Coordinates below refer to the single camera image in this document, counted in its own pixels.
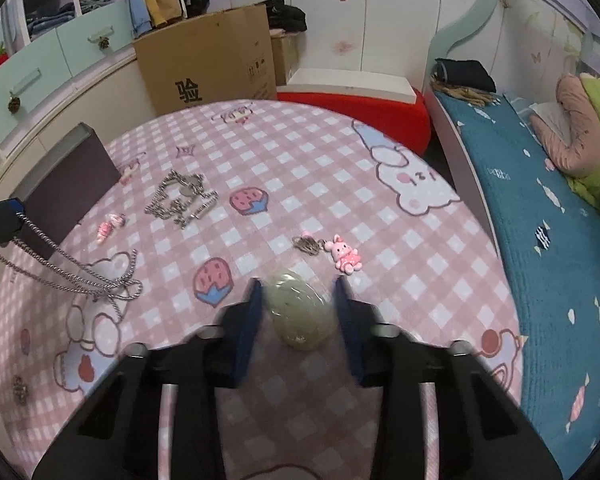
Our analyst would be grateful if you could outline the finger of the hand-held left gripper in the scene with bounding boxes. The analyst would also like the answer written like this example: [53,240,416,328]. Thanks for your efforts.
[0,199,27,252]

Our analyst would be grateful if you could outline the folded dark clothes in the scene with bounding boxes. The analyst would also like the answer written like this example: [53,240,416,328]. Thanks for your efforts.
[435,59,497,93]

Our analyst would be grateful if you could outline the pink checkered tablecloth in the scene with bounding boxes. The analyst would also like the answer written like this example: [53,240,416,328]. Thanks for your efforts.
[0,99,523,480]

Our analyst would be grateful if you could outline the pink hair clip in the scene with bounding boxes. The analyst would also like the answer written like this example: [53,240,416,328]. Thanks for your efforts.
[96,214,127,241]

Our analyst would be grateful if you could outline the large cardboard box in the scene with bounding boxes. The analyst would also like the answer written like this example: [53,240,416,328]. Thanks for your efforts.
[132,4,279,117]

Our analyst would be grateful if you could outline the white low cabinet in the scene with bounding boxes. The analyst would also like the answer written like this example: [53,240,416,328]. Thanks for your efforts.
[0,50,156,241]

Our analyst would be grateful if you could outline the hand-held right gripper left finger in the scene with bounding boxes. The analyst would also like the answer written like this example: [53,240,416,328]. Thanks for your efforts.
[32,276,266,480]

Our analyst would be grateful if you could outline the pink bunny keyring charm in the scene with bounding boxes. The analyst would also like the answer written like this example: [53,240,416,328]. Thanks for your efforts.
[292,230,365,273]

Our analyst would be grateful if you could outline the white board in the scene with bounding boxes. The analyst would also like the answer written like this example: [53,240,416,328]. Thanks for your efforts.
[286,67,416,103]

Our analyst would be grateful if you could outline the grey metal tin box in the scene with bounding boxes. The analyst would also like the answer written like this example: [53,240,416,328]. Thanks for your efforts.
[10,122,123,261]

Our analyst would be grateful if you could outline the thin silver chain necklace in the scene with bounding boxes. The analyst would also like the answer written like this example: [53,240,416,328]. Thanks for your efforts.
[0,212,143,318]

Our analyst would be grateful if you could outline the folded tan cloth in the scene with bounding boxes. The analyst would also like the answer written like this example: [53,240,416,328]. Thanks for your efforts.
[432,80,496,108]

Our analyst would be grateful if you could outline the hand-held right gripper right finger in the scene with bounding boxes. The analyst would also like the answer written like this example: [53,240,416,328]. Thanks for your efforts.
[331,276,563,480]

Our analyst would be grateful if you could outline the white pillow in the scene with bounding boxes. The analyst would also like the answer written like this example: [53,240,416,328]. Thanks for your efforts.
[529,101,576,141]

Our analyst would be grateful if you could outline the mint drawer unit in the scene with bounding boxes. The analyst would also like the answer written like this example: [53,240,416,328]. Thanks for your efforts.
[0,0,133,126]

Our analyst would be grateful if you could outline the blue patterned bed sheet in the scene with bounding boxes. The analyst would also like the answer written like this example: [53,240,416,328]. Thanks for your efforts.
[437,90,600,480]

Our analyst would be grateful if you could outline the thick silver chain necklace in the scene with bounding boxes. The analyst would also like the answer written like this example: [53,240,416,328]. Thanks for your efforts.
[144,170,220,230]

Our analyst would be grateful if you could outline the small cardboard box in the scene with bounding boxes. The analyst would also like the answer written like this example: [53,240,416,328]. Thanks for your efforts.
[270,32,301,87]

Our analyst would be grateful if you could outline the mint bunk bed frame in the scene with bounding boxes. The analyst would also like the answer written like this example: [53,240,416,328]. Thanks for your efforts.
[425,0,600,181]

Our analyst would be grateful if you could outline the pale green jade pendant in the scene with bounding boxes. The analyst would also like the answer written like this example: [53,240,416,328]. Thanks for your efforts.
[264,269,338,350]

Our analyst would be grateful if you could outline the black clothes pile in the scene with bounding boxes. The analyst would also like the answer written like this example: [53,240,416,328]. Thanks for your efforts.
[265,0,308,36]

